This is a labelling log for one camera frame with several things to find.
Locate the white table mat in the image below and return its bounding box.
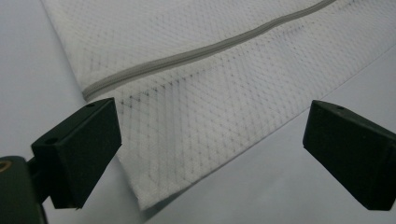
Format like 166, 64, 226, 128
0, 0, 396, 224

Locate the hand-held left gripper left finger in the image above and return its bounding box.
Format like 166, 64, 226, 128
31, 97, 123, 210

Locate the white cloth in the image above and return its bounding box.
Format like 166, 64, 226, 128
40, 0, 396, 212

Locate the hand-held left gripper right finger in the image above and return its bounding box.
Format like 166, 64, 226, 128
302, 99, 396, 212

